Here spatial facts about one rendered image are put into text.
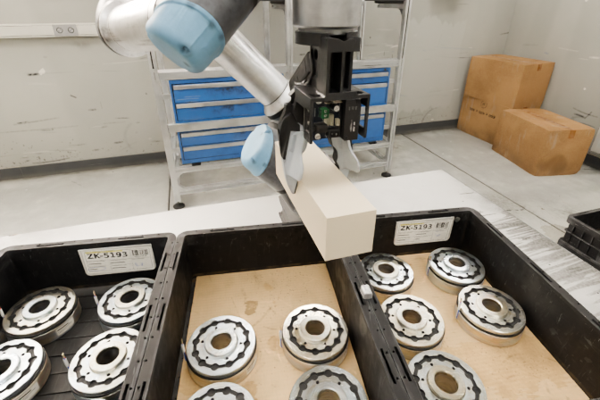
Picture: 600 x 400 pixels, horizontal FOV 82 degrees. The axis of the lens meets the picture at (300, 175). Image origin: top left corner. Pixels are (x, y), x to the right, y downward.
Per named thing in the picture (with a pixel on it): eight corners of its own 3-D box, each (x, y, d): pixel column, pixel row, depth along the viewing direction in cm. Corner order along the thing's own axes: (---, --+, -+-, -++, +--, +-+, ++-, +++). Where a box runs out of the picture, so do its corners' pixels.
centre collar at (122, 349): (95, 345, 51) (95, 343, 51) (130, 340, 52) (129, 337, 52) (84, 377, 47) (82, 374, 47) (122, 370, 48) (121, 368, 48)
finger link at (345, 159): (353, 202, 47) (338, 142, 42) (336, 182, 52) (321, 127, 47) (374, 193, 47) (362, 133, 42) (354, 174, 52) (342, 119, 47)
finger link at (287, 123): (272, 158, 45) (290, 91, 42) (270, 154, 46) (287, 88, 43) (305, 162, 47) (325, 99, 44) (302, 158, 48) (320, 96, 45)
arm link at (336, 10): (284, -13, 39) (350, -13, 41) (285, 30, 41) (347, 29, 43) (304, -15, 33) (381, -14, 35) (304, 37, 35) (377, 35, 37)
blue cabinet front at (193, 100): (182, 163, 236) (168, 79, 211) (284, 151, 255) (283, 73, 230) (182, 165, 234) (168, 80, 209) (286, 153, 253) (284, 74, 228)
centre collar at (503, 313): (469, 296, 60) (470, 294, 60) (497, 295, 60) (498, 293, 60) (484, 320, 56) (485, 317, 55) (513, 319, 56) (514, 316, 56)
